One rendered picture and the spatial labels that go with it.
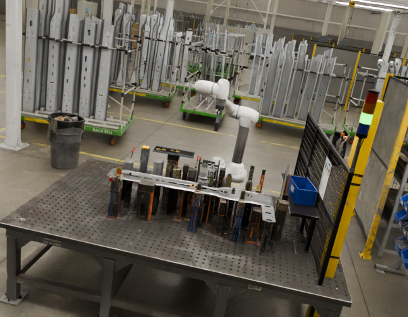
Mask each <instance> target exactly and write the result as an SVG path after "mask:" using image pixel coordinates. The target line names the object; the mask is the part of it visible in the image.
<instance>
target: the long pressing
mask: <svg viewBox="0 0 408 317"><path fill-rule="evenodd" d="M116 170H117V168H114V169H111V170H110V172H109V173H108V174H107V176H108V177H112V175H113V174H114V173H115V172H116ZM130 172H131V173H132V175H129V173H130ZM122 174H128V175H123V180H126V181H134V182H140V181H141V180H142V181H149V182H155V183H156V186H162V187H168V188H172V189H179V190H183V191H189V192H195V189H196V187H197V183H196V182H191V181H185V180H181V179H174V178H170V177H163V176H159V175H152V174H146V173H141V172H135V171H131V170H124V169H122ZM133 175H136V176H139V177H134V176H133ZM144 177H146V178H150V179H144ZM151 179H152V180H151ZM157 180H161V181H157ZM162 181H164V182H162ZM168 182H175V183H177V184H173V183H168ZM179 184H186V185H189V186H184V185H179ZM191 184H196V185H195V186H196V187H195V188H191V187H190V185H191ZM201 187H203V188H206V189H201V190H202V192H201V193H202V194H208V195H211V196H217V197H220V198H222V199H228V200H233V201H238V200H239V198H240V195H241V190H240V189H235V194H232V193H231V192H232V188H229V187H220V188H214V187H207V186H201ZM211 189H214V190H217V191H212V190H211ZM221 191H225V192H227V193H225V192H221ZM248 194H249V196H248ZM251 196H252V197H251ZM245 199H246V203H250V204H257V205H260V206H261V205H262V204H264V205H268V206H273V200H272V197H271V196H270V195H269V194H262V193H258V192H251V191H246V195H245Z"/></svg>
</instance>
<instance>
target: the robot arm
mask: <svg viewBox="0 0 408 317"><path fill-rule="evenodd" d="M195 90H196V91H197V92H199V93H201V94H203V95H205V96H209V97H210V98H212V99H214V100H216V102H215V104H216V106H215V109H217V110H218V111H217V118H216V122H215V128H214V131H218V126H219V122H220V115H221V113H222V112H221V110H225V113H226V115H227V116H229V117H231V118H234V119H237V120H239V130H238V134H237V139H236V143H235V148H234V154H233V157H232V160H231V161H230V162H229V164H228V165H227V164H226V163H225V161H224V160H223V159H222V158H220V157H214V158H212V159H211V161H213V162H214V161H215V162H216V163H215V164H214V165H218V161H219V160H220V166H219V170H218V177H217V184H216V187H218V180H219V173H220V168H221V167H222V168H226V171H225V177H224V180H226V176H227V175H228V174H229V173H231V174H232V182H235V183H241V182H244V181H245V179H246V177H247V171H246V170H245V169H244V164H243V163H242V159H243V156H244V150H245V147H246V142H247V137H248V134H249V129H250V127H251V126H252V124H255V123H257V122H258V119H259V113H258V112H257V111H256V110H254V109H252V108H248V107H245V106H238V105H235V104H233V103H231V102H230V101H229V100H228V99H227V96H228V95H229V81H228V80H226V79H220V80H219V81H218V83H214V82H210V81H204V80H200V81H197V82H196V83H195Z"/></svg>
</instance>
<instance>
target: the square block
mask: <svg viewBox="0 0 408 317"><path fill-rule="evenodd" d="M288 207H289V203H288V201H286V200H282V199H279V200H278V205H277V210H276V215H275V219H276V223H273V229H272V232H271V237H270V238H269V239H270V243H275V244H279V245H280V240H281V234H282V231H283V227H284V223H285V218H286V213H287V211H288Z"/></svg>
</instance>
